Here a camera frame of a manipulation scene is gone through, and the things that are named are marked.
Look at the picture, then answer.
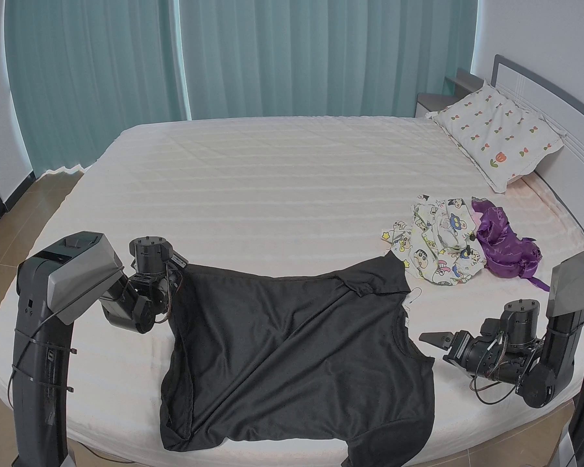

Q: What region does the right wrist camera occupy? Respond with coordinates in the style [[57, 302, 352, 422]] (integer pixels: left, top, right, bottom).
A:
[[480, 317, 505, 343]]

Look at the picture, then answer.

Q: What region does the bed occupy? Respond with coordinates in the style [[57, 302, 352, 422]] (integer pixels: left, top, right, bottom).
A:
[[0, 54, 584, 463]]

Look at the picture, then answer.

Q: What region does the grey bedside table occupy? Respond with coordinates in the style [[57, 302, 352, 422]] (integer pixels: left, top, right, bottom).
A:
[[416, 67, 485, 118]]

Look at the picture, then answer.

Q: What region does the blue-green curtain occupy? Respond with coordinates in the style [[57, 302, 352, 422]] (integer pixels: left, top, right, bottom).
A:
[[4, 0, 191, 176], [177, 0, 481, 118]]

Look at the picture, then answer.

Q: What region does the purple garment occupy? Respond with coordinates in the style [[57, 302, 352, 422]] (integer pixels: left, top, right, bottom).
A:
[[471, 198, 551, 292]]

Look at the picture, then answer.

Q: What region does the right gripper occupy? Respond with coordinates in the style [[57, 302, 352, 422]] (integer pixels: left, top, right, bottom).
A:
[[420, 331, 485, 374]]

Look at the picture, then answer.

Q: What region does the black T-shirt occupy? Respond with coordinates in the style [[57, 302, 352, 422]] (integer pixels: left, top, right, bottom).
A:
[[160, 252, 436, 467]]

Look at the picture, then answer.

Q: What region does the white printed pillow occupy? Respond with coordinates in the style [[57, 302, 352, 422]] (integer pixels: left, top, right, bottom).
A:
[[427, 82, 565, 194]]

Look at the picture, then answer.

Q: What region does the white printed pyjama top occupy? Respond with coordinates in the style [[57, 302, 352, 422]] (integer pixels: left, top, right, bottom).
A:
[[381, 194, 487, 287]]

